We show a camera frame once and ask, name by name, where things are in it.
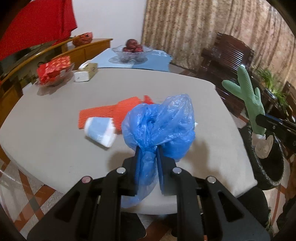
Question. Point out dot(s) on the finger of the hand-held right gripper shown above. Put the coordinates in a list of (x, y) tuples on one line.
[(277, 128), (276, 117)]

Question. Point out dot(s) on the red cloth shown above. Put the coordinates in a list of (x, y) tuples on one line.
[(34, 23)]

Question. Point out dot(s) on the dark red apple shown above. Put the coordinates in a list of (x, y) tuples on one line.
[(138, 49), (126, 49), (131, 42)]

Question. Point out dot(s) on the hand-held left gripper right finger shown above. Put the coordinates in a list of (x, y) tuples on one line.
[(161, 168)]

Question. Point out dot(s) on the green potted plant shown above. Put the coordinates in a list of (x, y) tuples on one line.
[(268, 77)]

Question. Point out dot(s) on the orange foam fruit net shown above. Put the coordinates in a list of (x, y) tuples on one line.
[(104, 111)]

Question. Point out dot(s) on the dark wooden chair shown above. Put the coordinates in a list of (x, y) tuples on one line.
[(224, 55)]

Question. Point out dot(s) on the wooden sideboard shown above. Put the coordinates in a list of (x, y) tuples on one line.
[(76, 53)]

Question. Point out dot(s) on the blue plastic bag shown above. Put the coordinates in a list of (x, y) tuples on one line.
[(157, 125)]

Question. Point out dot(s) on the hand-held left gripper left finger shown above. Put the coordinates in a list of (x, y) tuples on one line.
[(137, 168)]

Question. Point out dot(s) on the beige tissue box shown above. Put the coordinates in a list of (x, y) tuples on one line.
[(86, 71)]

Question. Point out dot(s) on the black round waste bin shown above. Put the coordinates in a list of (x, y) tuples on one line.
[(270, 166)]

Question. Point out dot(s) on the orange plastic bag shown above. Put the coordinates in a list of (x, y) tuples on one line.
[(82, 39)]

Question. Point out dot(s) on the cut glass fruit bowl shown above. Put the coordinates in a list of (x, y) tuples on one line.
[(131, 55)]

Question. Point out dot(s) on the beige patterned curtain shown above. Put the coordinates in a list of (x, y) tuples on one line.
[(189, 30)]

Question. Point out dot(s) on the light blue table mat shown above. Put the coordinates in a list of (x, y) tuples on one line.
[(152, 61)]

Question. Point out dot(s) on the black television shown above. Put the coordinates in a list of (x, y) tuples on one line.
[(20, 60)]

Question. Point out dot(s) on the shallow glass dish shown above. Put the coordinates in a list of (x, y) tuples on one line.
[(67, 74)]

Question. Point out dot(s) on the blue and white paper cup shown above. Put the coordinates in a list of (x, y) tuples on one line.
[(99, 130)]

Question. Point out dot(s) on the red patterned packet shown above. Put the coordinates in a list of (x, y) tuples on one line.
[(53, 68)]

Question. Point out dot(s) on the red plastic bag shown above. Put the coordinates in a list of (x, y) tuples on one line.
[(148, 99)]

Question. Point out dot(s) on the green rubber glove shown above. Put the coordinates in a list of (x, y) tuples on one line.
[(247, 92)]

